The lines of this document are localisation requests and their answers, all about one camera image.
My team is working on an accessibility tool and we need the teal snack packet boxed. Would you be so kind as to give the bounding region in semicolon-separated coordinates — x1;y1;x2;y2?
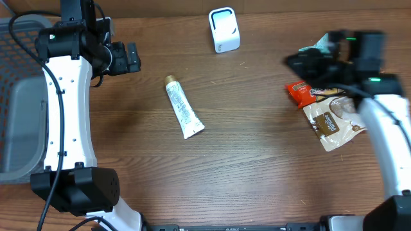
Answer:
299;33;330;53

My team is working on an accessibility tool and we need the orange spaghetti packet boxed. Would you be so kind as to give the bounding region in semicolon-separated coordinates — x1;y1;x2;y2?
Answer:
285;81;345;109

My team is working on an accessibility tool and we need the beige pouch bag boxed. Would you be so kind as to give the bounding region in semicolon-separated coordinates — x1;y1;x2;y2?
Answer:
303;96;366;151

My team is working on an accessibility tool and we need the white tube with gold cap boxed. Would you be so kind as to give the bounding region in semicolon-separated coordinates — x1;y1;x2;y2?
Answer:
164;75;205;139

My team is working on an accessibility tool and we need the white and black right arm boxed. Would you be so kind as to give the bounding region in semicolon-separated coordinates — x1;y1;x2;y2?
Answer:
284;30;410;231

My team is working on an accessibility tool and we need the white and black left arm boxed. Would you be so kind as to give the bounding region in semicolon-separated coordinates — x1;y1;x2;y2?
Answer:
30;0;146;230

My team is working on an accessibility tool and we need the white barcode scanner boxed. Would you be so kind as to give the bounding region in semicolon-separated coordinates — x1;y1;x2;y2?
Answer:
208;7;241;53

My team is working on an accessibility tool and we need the dark grey plastic basket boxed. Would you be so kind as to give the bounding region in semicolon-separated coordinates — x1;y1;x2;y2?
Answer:
1;17;48;184

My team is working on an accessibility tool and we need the black mounting rail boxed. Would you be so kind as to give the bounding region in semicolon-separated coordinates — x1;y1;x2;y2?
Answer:
142;222;327;231

